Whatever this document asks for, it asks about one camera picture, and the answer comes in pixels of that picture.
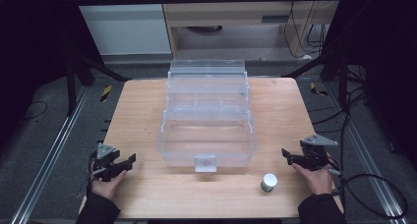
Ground light wooden desk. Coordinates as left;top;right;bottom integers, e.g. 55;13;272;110
159;0;344;59

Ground yellow-black striped tape marker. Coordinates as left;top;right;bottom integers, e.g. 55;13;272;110
309;82;329;97
99;84;113;103

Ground person's right hand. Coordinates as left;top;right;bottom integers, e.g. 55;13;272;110
291;162;334;196

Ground white cabinet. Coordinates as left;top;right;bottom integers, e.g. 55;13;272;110
69;0;173;57

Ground black curtain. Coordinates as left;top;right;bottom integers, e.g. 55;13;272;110
323;0;417;173
0;0;106;146

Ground hanging black desk cables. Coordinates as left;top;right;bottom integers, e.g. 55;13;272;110
282;0;330;60

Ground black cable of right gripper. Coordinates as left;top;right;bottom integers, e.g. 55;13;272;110
328;167;410;220

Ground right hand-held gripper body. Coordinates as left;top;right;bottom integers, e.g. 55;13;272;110
299;133;339;172

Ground thin black floor cable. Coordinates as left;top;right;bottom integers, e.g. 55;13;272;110
19;100;49;123

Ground clear plastic tiered storage box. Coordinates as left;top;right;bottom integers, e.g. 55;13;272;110
155;59;259;174

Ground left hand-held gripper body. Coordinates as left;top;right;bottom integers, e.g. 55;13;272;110
89;143;121;183

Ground bundle of black floor cables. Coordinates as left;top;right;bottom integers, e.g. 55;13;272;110
307;66;370;136

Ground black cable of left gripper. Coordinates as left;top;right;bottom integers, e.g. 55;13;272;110
85;153;100;196

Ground small silver metal cylinder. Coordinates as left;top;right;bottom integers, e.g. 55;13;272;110
260;172;279;194

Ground person's left hand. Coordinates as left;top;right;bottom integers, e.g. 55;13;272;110
90;169;129;202

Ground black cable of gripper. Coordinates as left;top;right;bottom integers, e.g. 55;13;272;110
328;167;410;220
85;153;100;196

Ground black metal stand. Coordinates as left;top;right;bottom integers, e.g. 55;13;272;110
280;49;350;111
64;45;133;118

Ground aluminium floor rail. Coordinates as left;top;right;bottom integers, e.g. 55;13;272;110
9;85;90;224
327;82;411;224

